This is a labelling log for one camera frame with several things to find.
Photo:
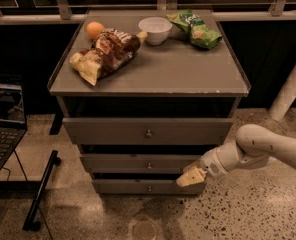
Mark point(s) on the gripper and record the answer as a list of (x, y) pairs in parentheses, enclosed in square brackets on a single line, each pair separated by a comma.
[(212, 164)]

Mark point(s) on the grey top drawer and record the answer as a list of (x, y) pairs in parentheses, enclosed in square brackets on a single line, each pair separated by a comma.
[(147, 131)]

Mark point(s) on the grey drawer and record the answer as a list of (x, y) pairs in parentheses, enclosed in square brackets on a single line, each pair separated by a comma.
[(136, 163), (147, 131), (144, 187)]

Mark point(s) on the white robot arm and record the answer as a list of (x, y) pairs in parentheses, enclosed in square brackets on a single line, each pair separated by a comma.
[(253, 146)]

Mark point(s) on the grey drawer cabinet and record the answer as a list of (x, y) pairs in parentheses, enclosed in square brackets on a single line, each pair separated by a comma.
[(172, 80)]

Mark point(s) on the grey bottom drawer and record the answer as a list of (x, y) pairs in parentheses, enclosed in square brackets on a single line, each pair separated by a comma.
[(144, 187)]

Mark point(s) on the grey middle drawer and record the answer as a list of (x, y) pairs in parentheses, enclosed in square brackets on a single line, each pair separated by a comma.
[(136, 163)]

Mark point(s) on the green chip bag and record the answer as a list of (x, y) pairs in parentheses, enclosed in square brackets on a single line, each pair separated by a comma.
[(195, 28)]

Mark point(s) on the white plastic bowl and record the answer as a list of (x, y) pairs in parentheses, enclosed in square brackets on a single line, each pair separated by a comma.
[(157, 29)]

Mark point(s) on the brown chip bag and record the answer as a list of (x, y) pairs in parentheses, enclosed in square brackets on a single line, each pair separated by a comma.
[(109, 52)]

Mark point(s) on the orange fruit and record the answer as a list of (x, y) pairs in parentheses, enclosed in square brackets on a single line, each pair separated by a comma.
[(93, 29)]

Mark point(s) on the black stand leg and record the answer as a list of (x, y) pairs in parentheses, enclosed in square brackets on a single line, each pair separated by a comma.
[(30, 223)]

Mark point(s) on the black laptop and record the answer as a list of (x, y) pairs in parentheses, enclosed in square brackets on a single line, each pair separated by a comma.
[(13, 123)]

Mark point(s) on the metal window railing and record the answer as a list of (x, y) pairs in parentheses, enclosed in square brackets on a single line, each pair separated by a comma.
[(148, 4)]

